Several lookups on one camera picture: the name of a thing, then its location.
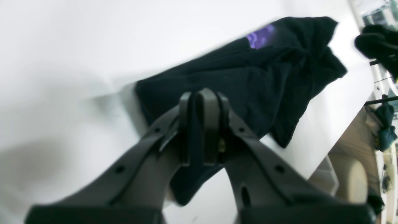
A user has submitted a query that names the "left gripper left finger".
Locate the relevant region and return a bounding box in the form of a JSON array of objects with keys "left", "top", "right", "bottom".
[{"left": 25, "top": 92, "right": 191, "bottom": 224}]

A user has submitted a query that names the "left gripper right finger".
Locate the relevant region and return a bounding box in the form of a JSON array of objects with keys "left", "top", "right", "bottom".
[{"left": 196, "top": 88, "right": 376, "bottom": 224}]

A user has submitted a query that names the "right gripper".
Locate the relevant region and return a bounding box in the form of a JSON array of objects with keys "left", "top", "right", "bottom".
[{"left": 354, "top": 24, "right": 398, "bottom": 78}]

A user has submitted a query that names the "black printed T-shirt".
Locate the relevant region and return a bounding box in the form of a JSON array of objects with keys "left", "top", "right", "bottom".
[{"left": 135, "top": 16, "right": 348, "bottom": 206}]

